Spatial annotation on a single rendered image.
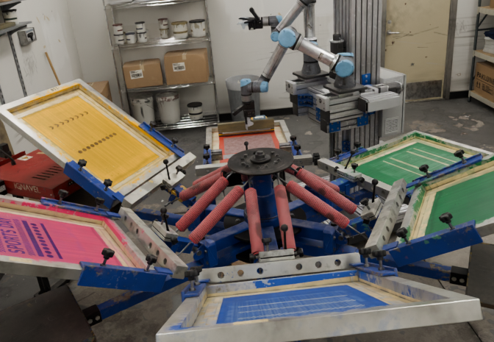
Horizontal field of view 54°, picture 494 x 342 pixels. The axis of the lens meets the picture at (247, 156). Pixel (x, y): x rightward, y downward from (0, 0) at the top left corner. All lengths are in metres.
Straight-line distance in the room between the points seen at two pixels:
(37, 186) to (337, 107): 1.96
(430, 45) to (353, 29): 3.80
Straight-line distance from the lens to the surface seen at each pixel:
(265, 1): 6.54
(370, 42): 3.65
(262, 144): 3.28
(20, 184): 2.92
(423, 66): 7.32
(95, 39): 6.74
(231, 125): 3.45
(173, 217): 2.56
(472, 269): 2.13
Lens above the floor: 2.16
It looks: 23 degrees down
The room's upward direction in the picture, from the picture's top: 5 degrees counter-clockwise
